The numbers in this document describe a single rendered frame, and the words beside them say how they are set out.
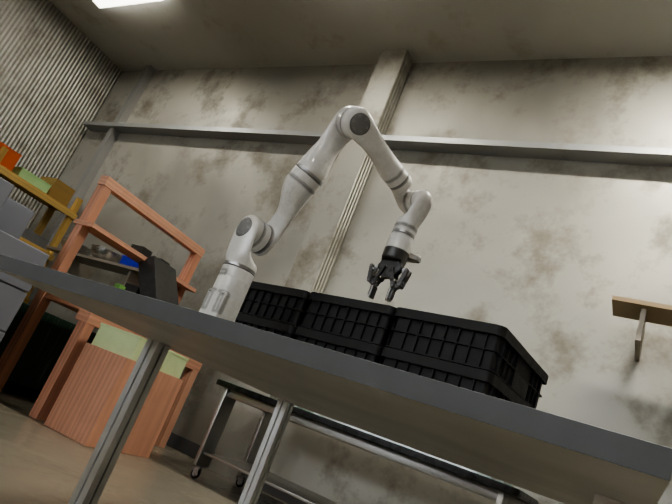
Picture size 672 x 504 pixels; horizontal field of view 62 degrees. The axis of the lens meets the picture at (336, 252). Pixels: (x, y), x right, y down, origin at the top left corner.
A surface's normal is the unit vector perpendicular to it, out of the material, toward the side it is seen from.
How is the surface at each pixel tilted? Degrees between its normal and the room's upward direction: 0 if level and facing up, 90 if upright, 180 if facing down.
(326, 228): 90
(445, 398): 90
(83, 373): 90
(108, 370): 90
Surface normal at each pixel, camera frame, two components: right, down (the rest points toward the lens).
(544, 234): -0.41, -0.44
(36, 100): 0.84, 0.15
